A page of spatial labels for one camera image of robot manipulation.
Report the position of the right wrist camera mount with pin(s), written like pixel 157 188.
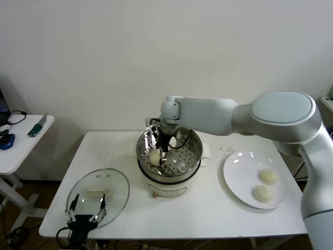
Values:
pixel 151 129

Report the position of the white side table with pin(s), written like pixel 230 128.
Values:
pixel 26 145

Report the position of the blue computer mouse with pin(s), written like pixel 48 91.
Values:
pixel 6 142

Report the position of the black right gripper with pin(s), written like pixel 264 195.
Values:
pixel 164 142

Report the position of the white shelf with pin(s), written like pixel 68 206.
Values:
pixel 327 100

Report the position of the white electric cooking pot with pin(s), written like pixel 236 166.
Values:
pixel 166 188

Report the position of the white round plate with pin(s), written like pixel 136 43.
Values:
pixel 239 177

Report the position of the perforated steel steamer basket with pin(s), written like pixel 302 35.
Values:
pixel 187 159

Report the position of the laptop screen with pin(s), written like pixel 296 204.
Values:
pixel 4 104

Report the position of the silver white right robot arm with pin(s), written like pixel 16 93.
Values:
pixel 208 114

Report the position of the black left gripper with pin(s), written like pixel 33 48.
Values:
pixel 82 221

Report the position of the white steamed baozi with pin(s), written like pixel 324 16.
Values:
pixel 155 157
pixel 173 142
pixel 268 176
pixel 262 194

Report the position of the glass pot lid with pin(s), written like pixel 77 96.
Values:
pixel 114 182

